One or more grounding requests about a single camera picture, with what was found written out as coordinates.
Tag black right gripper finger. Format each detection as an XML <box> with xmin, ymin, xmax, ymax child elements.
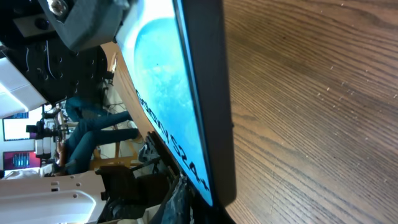
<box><xmin>149</xmin><ymin>175</ymin><xmax>191</xmax><ymax>224</ymax></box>

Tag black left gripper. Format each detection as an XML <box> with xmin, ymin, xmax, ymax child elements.
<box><xmin>1</xmin><ymin>0</ymin><xmax>131</xmax><ymax>105</ymax></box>

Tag Samsung Galaxy smartphone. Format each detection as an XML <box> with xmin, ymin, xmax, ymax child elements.
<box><xmin>116</xmin><ymin>0</ymin><xmax>237</xmax><ymax>207</ymax></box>

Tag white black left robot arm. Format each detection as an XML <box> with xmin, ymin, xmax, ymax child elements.
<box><xmin>1</xmin><ymin>0</ymin><xmax>133</xmax><ymax>118</ymax></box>

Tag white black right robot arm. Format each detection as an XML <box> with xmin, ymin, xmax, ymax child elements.
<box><xmin>1</xmin><ymin>167</ymin><xmax>189</xmax><ymax>223</ymax></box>

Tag wooden chair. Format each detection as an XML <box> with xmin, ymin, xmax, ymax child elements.
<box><xmin>89</xmin><ymin>141</ymin><xmax>141</xmax><ymax>170</ymax></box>

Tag seated person in jeans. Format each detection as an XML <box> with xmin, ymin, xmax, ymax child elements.
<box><xmin>55</xmin><ymin>96</ymin><xmax>141</xmax><ymax>175</ymax></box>

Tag background monitor screens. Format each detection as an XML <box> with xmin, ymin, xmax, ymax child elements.
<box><xmin>1</xmin><ymin>111</ymin><xmax>42</xmax><ymax>170</ymax></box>

